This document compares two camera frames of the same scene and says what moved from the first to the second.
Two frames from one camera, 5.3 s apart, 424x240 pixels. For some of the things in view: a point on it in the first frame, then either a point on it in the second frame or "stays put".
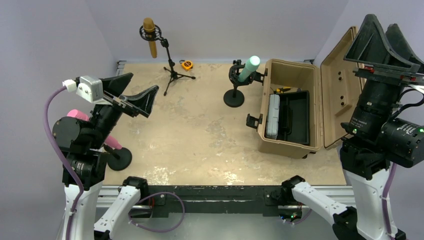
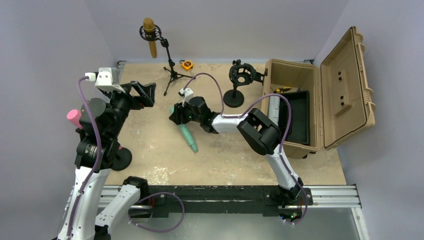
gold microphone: [149, 25] stays put
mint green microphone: [252, 64] to [187, 133]
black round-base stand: [118, 159] stays put
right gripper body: [370, 73] to [185, 114]
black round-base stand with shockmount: [234, 97] stays put
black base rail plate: [212, 200] stays put
